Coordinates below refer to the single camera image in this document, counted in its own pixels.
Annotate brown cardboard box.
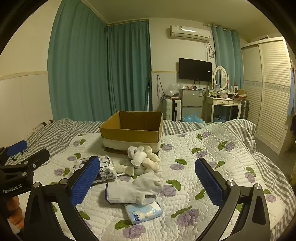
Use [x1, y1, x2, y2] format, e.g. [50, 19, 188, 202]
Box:
[99, 111, 164, 156]

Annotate small cardboard box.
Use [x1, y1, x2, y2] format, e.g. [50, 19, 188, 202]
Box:
[233, 86, 247, 98]

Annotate white air conditioner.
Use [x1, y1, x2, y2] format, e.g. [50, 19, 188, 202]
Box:
[170, 24, 211, 42]

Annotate hanging clothes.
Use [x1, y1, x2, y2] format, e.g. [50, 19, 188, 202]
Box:
[287, 60, 296, 116]

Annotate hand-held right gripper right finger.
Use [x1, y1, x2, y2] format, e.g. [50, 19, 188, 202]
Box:
[194, 158, 271, 241]

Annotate silver mini fridge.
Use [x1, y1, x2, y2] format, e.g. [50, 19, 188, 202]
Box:
[180, 89, 204, 121]

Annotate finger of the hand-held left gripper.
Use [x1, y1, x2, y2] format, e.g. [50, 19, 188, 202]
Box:
[0, 140, 28, 163]
[0, 148, 50, 176]

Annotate air conditioner pipe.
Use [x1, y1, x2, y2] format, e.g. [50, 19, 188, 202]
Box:
[205, 42, 216, 61]

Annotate clear plastic bag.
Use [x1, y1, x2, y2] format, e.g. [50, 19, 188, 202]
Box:
[166, 83, 181, 98]

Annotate black wall television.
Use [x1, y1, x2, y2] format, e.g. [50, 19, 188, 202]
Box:
[179, 58, 213, 82]

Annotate white suitcase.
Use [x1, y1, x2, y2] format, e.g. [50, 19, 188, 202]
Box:
[165, 97, 182, 121]

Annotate white dressing table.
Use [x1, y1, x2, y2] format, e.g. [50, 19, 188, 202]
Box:
[203, 94, 242, 123]

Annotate person's left hand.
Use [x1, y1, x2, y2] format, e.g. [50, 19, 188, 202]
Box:
[6, 197, 24, 227]

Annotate black wall cable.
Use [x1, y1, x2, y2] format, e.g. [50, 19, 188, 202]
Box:
[157, 74, 167, 100]

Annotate patterned socks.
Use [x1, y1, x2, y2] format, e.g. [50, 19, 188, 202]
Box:
[124, 201, 162, 226]

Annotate white floral quilt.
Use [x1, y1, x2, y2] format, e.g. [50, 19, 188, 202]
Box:
[50, 125, 289, 241]

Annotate white oval mirror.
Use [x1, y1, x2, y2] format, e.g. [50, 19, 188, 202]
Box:
[213, 65, 228, 91]

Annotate floral printed tissue pack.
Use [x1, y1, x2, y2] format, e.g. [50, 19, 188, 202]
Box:
[73, 155, 116, 185]

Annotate light teal eyelet curtain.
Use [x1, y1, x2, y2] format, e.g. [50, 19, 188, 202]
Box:
[211, 24, 244, 90]

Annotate blue plastic bag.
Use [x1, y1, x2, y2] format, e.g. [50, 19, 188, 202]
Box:
[183, 113, 205, 123]

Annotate pile of white socks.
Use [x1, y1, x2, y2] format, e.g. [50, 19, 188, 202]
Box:
[115, 144, 162, 178]

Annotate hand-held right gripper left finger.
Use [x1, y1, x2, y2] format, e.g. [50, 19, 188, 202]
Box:
[23, 156, 101, 241]

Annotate white louvered wardrobe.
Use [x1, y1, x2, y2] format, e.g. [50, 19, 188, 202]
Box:
[240, 36, 293, 156]

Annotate white stick mop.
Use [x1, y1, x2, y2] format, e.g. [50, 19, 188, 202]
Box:
[147, 76, 151, 112]

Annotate dark suitcase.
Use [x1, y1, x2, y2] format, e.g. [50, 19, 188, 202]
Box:
[239, 99, 250, 121]

